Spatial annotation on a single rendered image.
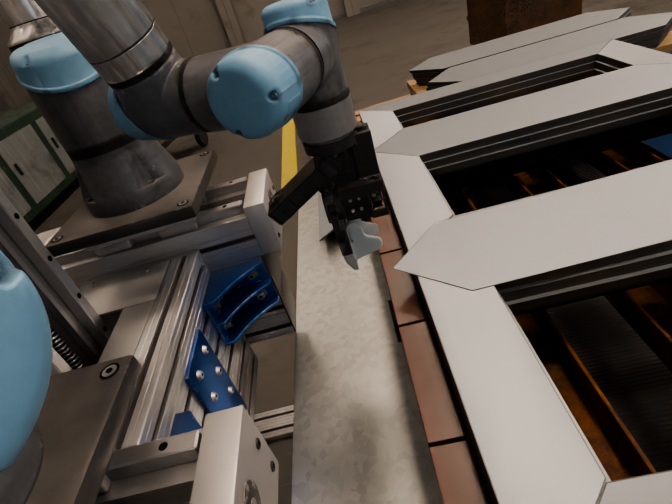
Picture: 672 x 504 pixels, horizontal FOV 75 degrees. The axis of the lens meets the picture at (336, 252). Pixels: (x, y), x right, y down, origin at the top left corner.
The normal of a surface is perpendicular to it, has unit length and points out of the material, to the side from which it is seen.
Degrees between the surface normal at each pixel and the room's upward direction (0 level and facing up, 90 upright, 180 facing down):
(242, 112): 90
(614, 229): 0
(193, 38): 90
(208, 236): 90
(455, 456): 0
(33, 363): 96
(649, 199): 0
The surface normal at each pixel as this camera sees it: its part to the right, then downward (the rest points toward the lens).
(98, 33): 0.18, 0.76
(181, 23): 0.10, 0.54
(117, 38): 0.50, 0.58
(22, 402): 0.91, 0.12
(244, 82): -0.32, 0.62
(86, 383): -0.25, -0.79
